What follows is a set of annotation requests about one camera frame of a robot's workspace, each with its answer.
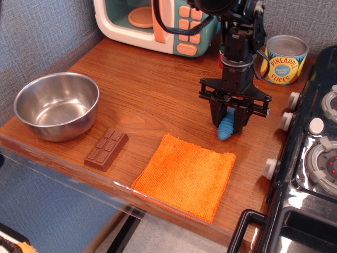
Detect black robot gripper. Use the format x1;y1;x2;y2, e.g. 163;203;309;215
199;59;272;134

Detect blue handled metal fork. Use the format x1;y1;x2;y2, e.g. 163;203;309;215
217;108;235;141

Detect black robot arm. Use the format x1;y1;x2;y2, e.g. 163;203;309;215
188;1;272;133

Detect teal toy microwave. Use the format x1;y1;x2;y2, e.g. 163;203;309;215
93;0;220;57

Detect white stove knob middle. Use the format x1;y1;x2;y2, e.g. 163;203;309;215
280;112;293;132

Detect white stove knob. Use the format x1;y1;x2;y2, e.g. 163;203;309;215
287;92;300;111
263;158;277;180
280;112;293;132

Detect tomato sauce can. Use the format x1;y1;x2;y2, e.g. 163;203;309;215
218;36;224;70

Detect white stove knob top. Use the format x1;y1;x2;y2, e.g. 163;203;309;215
287;92;300;111

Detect white stove knob bottom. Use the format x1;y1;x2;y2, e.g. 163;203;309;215
263;158;277;180

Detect orange cloth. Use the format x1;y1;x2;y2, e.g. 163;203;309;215
132;134;236;223

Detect pineapple slices can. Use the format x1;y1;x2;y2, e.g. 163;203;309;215
260;35;309;85

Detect black toy stove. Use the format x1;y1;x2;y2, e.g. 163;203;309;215
228;46;336;252

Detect brown toy chocolate bar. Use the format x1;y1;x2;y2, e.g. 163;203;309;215
84;128;128;171

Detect stainless steel bowl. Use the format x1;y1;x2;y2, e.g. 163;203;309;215
14;72;100;142

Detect orange object at corner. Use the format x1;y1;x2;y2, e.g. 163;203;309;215
0;236;37;253

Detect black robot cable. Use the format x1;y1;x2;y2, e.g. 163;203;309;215
152;0;215;36

